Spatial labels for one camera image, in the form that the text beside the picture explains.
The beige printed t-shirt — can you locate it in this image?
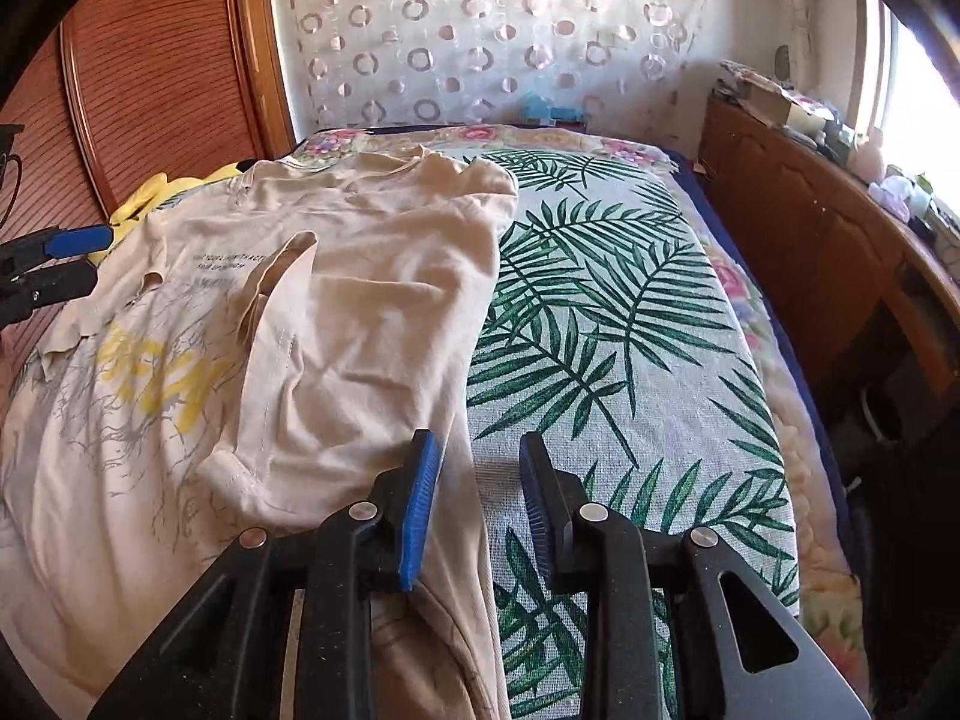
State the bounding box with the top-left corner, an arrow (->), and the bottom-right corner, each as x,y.
2,146 -> 517,718

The yellow Pikachu plush toy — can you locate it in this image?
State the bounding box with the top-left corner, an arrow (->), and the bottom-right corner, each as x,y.
86,160 -> 252,265

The palm leaf bed sheet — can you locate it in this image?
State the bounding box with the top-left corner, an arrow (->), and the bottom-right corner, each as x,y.
148,146 -> 804,720

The floral quilt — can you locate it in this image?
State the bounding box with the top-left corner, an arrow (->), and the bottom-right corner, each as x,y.
295,125 -> 869,718

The wooden side cabinet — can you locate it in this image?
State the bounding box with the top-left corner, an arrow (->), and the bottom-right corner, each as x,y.
698,98 -> 958,440

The blue toy on headboard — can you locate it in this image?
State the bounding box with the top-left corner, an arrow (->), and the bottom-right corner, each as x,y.
521,94 -> 586,132

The tissue pack on cabinet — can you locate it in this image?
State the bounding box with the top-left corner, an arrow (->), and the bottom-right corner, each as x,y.
867,176 -> 931,223

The pink bottle on cabinet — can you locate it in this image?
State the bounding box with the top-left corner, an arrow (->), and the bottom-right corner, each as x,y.
851,127 -> 887,184

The cardboard box on cabinet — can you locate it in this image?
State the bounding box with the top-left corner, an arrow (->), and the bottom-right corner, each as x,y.
740,85 -> 833,138

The window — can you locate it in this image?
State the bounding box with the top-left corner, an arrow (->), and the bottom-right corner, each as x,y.
856,0 -> 958,210

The patterned window drape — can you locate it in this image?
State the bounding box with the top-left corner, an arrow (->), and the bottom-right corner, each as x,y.
781,0 -> 818,91

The circle pattern wall curtain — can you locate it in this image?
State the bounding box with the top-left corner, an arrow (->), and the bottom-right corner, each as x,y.
272,0 -> 704,138

